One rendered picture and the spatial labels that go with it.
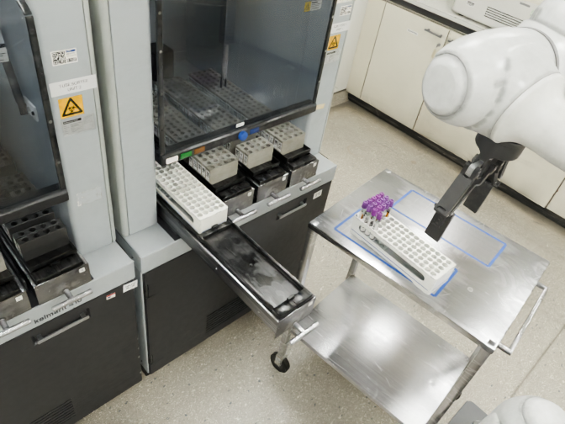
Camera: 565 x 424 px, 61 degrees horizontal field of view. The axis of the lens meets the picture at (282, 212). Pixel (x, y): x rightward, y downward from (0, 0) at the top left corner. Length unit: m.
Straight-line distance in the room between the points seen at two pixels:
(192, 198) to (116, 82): 0.41
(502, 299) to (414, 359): 0.56
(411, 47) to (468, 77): 2.95
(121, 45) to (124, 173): 0.34
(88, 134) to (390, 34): 2.72
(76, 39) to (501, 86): 0.81
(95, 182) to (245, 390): 1.08
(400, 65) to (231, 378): 2.45
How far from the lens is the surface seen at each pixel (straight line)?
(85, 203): 1.31
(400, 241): 1.38
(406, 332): 1.97
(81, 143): 1.21
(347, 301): 1.98
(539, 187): 3.34
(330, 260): 2.50
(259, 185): 1.56
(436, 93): 0.61
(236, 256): 1.32
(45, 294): 1.33
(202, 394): 1.99
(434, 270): 1.35
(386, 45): 3.65
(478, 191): 0.99
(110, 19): 1.12
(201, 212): 1.35
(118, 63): 1.17
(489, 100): 0.60
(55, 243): 1.33
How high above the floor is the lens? 1.76
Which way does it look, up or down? 41 degrees down
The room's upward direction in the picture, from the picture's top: 11 degrees clockwise
